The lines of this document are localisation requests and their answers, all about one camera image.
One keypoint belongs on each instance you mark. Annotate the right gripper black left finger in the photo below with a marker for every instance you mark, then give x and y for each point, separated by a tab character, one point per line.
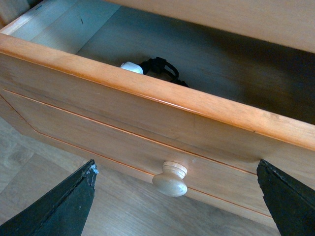
62	211

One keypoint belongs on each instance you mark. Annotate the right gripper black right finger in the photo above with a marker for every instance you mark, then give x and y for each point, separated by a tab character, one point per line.
290	202

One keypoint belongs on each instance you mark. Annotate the wooden drawer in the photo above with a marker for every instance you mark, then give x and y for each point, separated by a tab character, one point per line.
211	100

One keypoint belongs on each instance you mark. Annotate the white charger adapter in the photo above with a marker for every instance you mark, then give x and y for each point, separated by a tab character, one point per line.
130	66

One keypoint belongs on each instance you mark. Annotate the round wooden drawer knob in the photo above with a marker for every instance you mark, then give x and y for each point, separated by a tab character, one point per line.
170	181

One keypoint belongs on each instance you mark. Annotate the light wooden nightstand cabinet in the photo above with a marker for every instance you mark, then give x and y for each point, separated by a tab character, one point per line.
287	22

